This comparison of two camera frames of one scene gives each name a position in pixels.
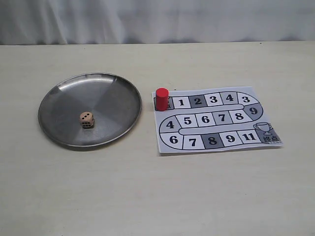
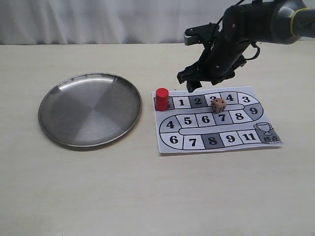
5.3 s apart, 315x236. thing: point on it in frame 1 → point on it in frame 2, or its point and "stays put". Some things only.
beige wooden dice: x=86 y=119 → x=218 y=105
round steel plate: x=115 y=102 stays put
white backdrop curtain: x=98 y=22 stays put
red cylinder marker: x=162 y=99 stays put
